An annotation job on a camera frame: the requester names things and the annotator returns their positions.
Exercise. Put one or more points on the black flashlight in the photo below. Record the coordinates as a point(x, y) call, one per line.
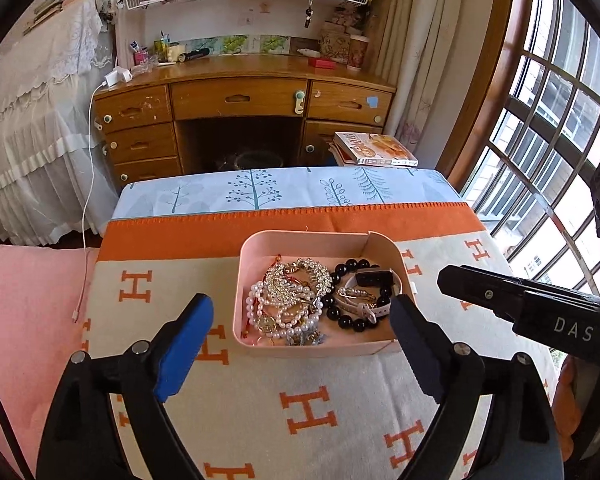
point(194, 55)

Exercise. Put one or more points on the dark trash bin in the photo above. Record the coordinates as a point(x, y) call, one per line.
point(250, 160)

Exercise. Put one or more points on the white lace bed cover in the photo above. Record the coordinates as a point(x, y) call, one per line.
point(30, 135)

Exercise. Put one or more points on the orange patterned blanket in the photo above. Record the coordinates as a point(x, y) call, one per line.
point(260, 410)

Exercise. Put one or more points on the bunch of keys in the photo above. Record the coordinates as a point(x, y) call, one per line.
point(308, 17)

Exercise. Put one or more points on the stack of books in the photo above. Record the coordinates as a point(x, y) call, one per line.
point(375, 147)
point(55, 5)

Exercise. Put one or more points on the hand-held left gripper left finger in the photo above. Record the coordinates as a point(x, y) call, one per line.
point(185, 350)

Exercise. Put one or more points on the gold rhinestone hair comb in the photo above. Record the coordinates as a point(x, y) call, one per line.
point(300, 280)

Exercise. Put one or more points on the patterned brown box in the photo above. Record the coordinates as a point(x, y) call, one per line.
point(335, 42)

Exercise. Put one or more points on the small red box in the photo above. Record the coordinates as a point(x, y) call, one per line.
point(320, 62)

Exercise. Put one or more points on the pink blanket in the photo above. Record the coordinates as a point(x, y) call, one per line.
point(25, 320)

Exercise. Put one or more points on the green white drawer lock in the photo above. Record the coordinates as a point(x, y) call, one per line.
point(298, 102)

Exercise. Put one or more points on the white charger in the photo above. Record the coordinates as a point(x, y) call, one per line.
point(117, 76)

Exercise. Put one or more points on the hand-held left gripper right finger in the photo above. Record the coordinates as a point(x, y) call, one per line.
point(420, 350)

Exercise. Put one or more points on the beige curtain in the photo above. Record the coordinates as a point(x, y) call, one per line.
point(430, 60)

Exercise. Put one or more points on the patterned paper cup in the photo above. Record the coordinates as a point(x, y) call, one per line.
point(358, 52)

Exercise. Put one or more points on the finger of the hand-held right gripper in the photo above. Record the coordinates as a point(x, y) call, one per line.
point(480, 290)

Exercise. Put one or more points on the wooden desk with drawers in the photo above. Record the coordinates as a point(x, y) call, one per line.
point(240, 97)

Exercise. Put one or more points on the pink jewelry box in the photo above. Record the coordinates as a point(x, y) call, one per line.
point(260, 255)

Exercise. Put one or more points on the window with metal grille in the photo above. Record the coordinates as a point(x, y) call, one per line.
point(545, 125)

